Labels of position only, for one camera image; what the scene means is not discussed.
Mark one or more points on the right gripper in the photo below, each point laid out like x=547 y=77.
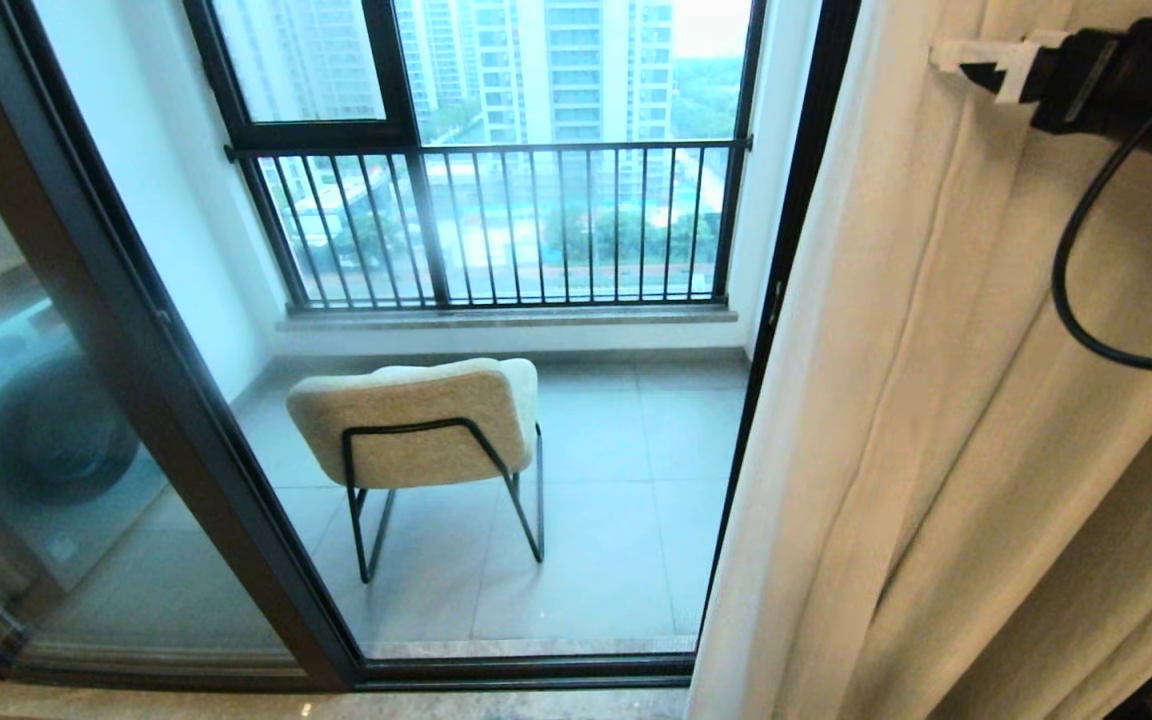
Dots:
x=1136 y=80

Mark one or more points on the cream white curtain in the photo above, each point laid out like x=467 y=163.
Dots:
x=896 y=400

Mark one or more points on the black metal balcony railing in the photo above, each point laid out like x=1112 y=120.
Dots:
x=496 y=225

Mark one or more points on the black framed balcony window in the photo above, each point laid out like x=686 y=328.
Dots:
x=396 y=70

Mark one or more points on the dark framed sliding glass door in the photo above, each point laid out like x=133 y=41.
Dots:
x=186 y=380

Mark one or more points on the beige thick curtain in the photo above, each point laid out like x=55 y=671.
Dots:
x=1116 y=560

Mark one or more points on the grey stone window sill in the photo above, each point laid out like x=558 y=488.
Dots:
x=506 y=318

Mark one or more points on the white washing machine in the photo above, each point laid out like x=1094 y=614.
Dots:
x=46 y=430

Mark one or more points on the dark balcony door frame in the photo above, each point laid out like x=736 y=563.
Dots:
x=786 y=250

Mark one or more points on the beige chair with black frame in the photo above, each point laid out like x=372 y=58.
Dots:
x=416 y=420

